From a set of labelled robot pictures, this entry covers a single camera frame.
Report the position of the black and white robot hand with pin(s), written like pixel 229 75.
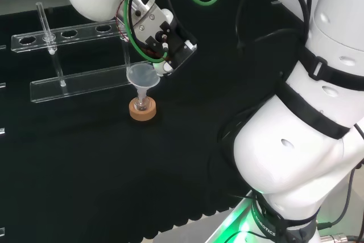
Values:
pixel 148 18

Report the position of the clear plastic funnel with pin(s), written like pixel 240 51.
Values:
pixel 142 76

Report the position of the clear round-bottom flask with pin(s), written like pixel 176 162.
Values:
pixel 141 106

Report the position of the clear funnel stand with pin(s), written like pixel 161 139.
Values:
pixel 79 83

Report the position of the black bench cloth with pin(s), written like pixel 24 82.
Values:
pixel 85 154

